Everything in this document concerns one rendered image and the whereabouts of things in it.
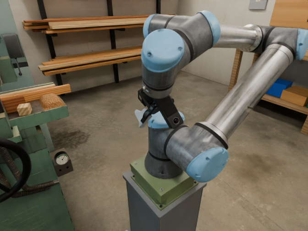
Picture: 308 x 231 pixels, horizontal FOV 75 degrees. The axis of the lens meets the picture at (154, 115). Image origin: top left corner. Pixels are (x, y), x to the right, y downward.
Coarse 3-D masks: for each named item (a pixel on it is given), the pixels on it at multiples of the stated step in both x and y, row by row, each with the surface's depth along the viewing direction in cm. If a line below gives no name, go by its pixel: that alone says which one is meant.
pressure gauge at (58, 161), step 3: (57, 153) 96; (60, 153) 96; (63, 153) 96; (66, 153) 98; (57, 156) 94; (60, 156) 95; (63, 156) 96; (66, 156) 97; (57, 159) 95; (60, 159) 96; (63, 159) 97; (66, 159) 98; (57, 162) 95; (60, 162) 96; (63, 162) 97; (66, 162) 98
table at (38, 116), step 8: (32, 104) 94; (40, 104) 94; (16, 112) 87; (32, 112) 87; (40, 112) 88; (48, 112) 90; (56, 112) 92; (64, 112) 94; (16, 120) 83; (24, 120) 85; (32, 120) 87; (40, 120) 89; (48, 120) 91; (16, 128) 82; (24, 128) 86; (16, 136) 77
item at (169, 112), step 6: (168, 96) 60; (156, 102) 59; (162, 102) 59; (168, 102) 60; (162, 108) 59; (168, 108) 60; (174, 108) 61; (162, 114) 61; (168, 114) 60; (174, 114) 61; (168, 120) 60; (174, 120) 60; (180, 120) 61; (174, 126) 61
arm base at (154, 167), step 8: (144, 160) 95; (152, 160) 88; (160, 160) 85; (168, 160) 85; (152, 168) 88; (160, 168) 86; (168, 168) 86; (176, 168) 87; (160, 176) 87; (168, 176) 87
